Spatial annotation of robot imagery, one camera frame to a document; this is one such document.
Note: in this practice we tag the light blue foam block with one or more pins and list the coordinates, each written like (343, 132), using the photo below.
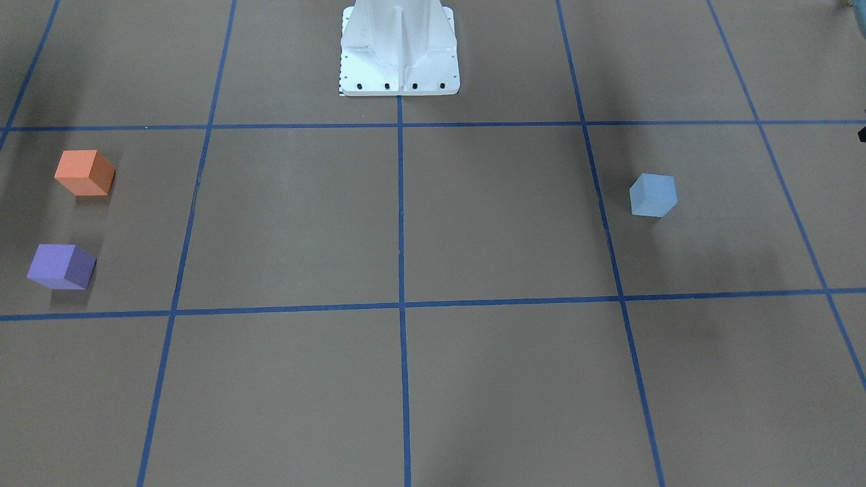
(653, 195)

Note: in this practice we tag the orange foam block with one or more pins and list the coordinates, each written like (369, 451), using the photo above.
(85, 173)

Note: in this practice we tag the purple foam block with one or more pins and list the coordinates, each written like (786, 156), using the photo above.
(62, 267)

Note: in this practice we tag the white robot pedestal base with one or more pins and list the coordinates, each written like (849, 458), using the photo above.
(398, 48)

